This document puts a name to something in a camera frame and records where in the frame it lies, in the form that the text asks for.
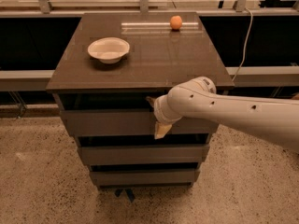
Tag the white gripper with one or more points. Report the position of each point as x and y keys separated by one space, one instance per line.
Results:
x=158 y=110

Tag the grey top drawer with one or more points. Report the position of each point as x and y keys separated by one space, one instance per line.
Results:
x=126 y=122

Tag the grey drawer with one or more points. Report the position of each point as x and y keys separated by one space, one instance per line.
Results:
x=126 y=122
x=142 y=154
x=159 y=177

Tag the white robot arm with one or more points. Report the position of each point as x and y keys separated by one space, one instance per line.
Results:
x=270 y=119

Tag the grey drawer cabinet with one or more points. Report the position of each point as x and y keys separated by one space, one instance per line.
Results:
x=158 y=60

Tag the grey middle drawer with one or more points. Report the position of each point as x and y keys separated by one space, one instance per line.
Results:
x=142 y=154

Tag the grey bottom drawer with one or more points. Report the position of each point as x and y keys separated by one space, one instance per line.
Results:
x=159 y=177

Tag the white bowl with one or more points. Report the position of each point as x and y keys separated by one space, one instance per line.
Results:
x=109 y=50

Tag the blue tape cross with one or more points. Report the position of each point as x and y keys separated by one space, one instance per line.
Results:
x=129 y=193

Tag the orange fruit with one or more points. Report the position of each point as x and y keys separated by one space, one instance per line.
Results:
x=175 y=23

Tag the metal window railing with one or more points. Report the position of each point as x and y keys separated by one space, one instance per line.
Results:
x=143 y=3

